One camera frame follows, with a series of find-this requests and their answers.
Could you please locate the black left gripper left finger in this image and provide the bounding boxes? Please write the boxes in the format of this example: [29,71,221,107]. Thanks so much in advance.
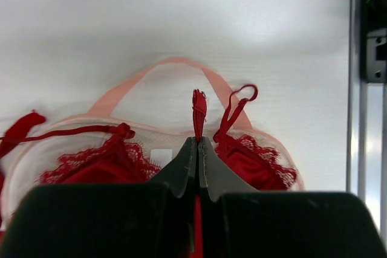
[1,137,197,257]

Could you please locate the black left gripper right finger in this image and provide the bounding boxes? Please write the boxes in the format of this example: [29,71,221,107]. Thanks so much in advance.
[197,138,386,257]

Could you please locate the red lace bra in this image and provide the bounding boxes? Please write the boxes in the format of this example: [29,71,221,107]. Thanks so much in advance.
[0,84,299,258]

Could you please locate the peach tulip print laundry bag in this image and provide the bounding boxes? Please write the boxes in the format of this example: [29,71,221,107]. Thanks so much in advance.
[0,56,305,231]

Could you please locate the aluminium front rail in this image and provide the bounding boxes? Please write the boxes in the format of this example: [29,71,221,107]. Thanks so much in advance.
[346,0,386,234]

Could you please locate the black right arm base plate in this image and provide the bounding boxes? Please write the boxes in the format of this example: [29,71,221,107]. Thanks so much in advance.
[365,28,386,83]

